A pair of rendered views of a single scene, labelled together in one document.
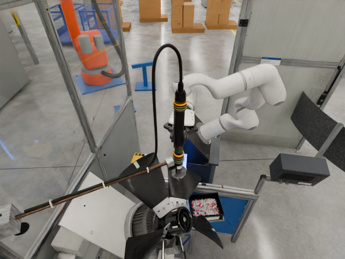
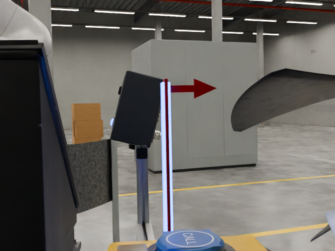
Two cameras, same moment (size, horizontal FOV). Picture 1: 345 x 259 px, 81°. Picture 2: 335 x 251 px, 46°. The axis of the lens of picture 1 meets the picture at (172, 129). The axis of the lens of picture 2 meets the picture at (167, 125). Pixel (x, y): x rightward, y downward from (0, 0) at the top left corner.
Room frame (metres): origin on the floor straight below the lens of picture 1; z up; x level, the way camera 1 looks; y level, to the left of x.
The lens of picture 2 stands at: (1.02, 0.38, 1.16)
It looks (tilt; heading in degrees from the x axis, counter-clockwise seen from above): 3 degrees down; 254
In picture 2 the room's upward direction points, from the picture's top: 1 degrees counter-clockwise
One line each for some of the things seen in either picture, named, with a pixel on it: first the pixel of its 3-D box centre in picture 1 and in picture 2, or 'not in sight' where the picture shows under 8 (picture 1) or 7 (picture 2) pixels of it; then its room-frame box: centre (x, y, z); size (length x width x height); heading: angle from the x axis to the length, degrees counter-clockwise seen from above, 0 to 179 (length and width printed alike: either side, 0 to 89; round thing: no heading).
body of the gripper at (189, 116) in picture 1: (182, 119); not in sight; (0.66, -0.04, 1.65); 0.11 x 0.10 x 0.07; 170
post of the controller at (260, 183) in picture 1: (260, 184); (142, 184); (0.82, -0.61, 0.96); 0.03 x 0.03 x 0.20; 80
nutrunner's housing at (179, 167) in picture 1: (179, 137); not in sight; (0.55, -0.02, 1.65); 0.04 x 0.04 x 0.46
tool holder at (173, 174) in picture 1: (176, 166); not in sight; (0.55, -0.02, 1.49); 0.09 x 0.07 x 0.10; 115
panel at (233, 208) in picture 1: (193, 210); not in sight; (0.89, -0.18, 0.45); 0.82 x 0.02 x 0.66; 80
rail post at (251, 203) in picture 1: (241, 222); not in sight; (0.82, -0.61, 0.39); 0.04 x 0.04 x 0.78; 80
